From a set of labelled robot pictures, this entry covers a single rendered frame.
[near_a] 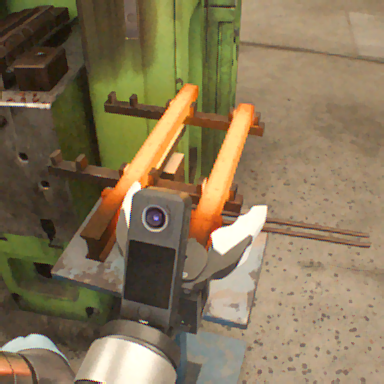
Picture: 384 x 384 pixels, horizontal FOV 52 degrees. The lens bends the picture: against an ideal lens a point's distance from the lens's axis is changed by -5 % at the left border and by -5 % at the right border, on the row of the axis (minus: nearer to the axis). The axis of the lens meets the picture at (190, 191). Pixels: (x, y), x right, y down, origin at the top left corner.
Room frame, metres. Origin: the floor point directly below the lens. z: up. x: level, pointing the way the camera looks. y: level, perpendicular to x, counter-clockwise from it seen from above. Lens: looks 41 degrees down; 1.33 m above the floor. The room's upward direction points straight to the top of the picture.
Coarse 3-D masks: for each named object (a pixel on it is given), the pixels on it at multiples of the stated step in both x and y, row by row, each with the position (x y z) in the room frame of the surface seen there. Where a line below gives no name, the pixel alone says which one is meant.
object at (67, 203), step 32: (32, 96) 0.82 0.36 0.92; (64, 96) 0.85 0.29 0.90; (32, 128) 0.78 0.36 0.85; (64, 128) 0.82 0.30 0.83; (0, 160) 0.80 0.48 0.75; (32, 160) 0.79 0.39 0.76; (96, 160) 0.97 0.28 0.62; (0, 192) 0.81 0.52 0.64; (32, 192) 0.79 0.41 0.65; (64, 192) 0.78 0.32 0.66; (96, 192) 0.93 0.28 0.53; (0, 224) 0.81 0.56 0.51; (32, 224) 0.80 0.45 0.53; (64, 224) 0.78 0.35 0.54
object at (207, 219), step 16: (240, 112) 0.64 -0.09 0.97; (240, 128) 0.59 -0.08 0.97; (224, 144) 0.54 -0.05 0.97; (240, 144) 0.54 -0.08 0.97; (224, 160) 0.50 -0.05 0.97; (224, 176) 0.46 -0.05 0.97; (208, 192) 0.42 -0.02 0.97; (224, 192) 0.42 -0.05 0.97; (208, 208) 0.39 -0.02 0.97; (192, 224) 0.36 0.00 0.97; (208, 224) 0.36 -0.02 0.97; (208, 240) 0.35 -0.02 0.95
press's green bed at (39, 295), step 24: (0, 240) 0.82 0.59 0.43; (24, 240) 0.81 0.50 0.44; (48, 240) 0.79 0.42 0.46; (0, 264) 0.83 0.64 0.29; (24, 264) 0.87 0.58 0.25; (48, 264) 0.92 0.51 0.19; (24, 288) 0.83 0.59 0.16; (48, 288) 0.84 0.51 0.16; (72, 288) 0.84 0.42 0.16; (48, 312) 0.81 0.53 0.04; (72, 312) 0.80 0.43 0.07; (96, 312) 0.80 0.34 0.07
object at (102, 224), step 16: (176, 96) 0.70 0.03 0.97; (192, 96) 0.71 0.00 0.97; (176, 112) 0.64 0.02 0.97; (160, 128) 0.59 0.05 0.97; (176, 128) 0.61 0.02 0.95; (144, 144) 0.54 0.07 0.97; (160, 144) 0.54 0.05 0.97; (144, 160) 0.50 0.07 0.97; (128, 176) 0.46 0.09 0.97; (144, 176) 0.46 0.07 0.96; (112, 192) 0.42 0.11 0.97; (112, 208) 0.38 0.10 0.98; (96, 224) 0.35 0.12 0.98; (112, 224) 0.37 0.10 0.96; (96, 240) 0.33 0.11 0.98; (112, 240) 0.36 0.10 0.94; (96, 256) 0.33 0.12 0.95
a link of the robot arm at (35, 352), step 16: (32, 336) 0.21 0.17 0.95; (0, 352) 0.17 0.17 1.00; (16, 352) 0.19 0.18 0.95; (32, 352) 0.19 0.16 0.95; (48, 352) 0.20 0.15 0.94; (0, 368) 0.14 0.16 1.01; (16, 368) 0.15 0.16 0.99; (32, 368) 0.16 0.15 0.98; (48, 368) 0.17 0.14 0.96; (64, 368) 0.18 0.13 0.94
